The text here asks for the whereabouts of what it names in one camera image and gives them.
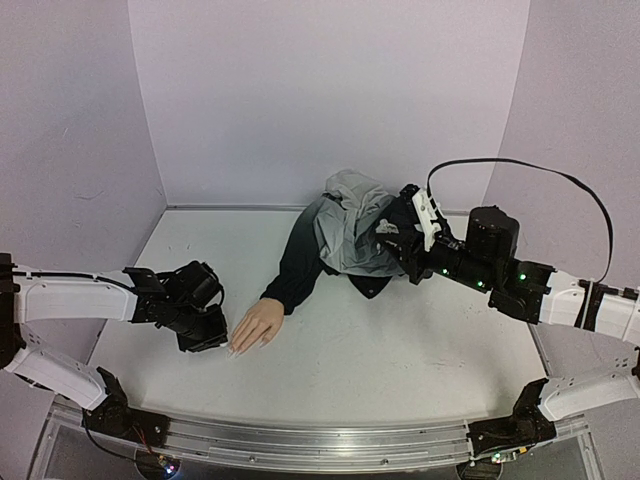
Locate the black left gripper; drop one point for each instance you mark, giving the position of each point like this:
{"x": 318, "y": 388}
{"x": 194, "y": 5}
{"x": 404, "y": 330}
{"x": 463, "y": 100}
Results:
{"x": 217, "y": 338}

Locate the black grey jacket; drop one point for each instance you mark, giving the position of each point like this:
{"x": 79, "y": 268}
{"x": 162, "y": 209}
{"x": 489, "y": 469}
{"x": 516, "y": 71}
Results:
{"x": 335, "y": 234}

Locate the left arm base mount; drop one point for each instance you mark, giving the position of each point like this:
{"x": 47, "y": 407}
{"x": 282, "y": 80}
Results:
{"x": 114, "y": 417}

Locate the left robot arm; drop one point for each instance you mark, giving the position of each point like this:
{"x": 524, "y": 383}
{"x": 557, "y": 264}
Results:
{"x": 187, "y": 301}

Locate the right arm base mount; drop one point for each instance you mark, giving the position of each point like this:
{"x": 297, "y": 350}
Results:
{"x": 525, "y": 427}

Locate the aluminium front rail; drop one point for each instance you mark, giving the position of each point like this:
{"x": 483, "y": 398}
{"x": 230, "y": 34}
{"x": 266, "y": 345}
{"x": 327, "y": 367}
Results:
{"x": 367, "y": 449}

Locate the mannequin hand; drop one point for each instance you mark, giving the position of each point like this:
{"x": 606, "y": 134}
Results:
{"x": 261, "y": 323}

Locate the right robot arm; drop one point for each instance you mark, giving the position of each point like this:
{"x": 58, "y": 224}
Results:
{"x": 537, "y": 293}

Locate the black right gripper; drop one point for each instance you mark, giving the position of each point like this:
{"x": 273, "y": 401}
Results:
{"x": 409, "y": 245}

